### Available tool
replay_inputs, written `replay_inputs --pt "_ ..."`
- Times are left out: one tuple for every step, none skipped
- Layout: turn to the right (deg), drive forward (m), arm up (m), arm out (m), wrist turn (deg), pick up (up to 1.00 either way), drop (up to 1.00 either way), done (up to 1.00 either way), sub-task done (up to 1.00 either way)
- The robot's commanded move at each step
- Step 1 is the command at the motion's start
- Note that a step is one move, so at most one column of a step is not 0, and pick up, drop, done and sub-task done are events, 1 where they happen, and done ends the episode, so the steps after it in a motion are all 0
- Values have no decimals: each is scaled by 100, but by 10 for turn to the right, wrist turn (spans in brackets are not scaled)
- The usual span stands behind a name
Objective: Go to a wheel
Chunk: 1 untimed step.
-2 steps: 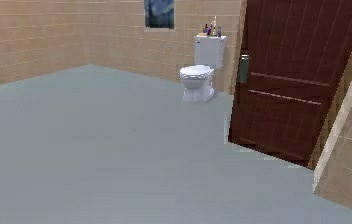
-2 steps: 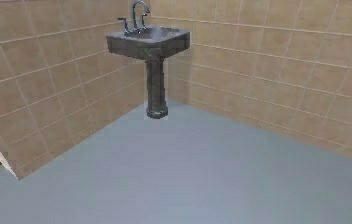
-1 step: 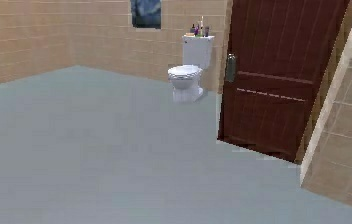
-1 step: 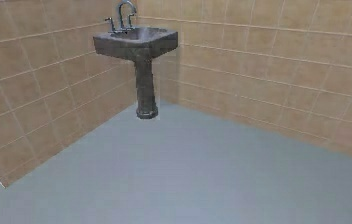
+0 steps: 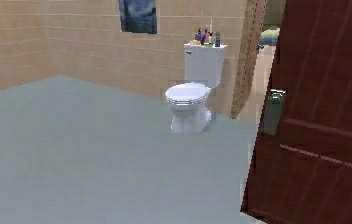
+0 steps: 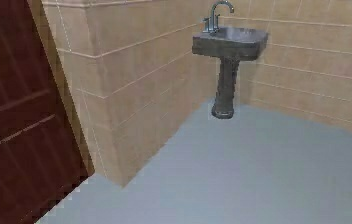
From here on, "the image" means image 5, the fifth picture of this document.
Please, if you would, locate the dark brown wooden door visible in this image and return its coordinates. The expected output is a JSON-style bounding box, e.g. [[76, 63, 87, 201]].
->
[[240, 0, 352, 224]]

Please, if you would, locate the white toilet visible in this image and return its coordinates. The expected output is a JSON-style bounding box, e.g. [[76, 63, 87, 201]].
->
[[164, 42, 228, 135]]

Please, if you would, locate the dark blue framed picture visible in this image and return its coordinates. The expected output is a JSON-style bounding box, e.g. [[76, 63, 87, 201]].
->
[[118, 0, 158, 35]]

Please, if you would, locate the grey metal door handle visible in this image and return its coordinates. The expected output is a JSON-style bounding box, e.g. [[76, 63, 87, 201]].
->
[[261, 88, 288, 136]]

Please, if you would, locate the white toilet brush stick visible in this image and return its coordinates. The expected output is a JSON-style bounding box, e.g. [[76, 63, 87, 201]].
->
[[208, 18, 215, 44]]

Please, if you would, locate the blue and yellow cushion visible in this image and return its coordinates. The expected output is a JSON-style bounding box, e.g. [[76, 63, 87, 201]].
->
[[259, 28, 281, 46]]

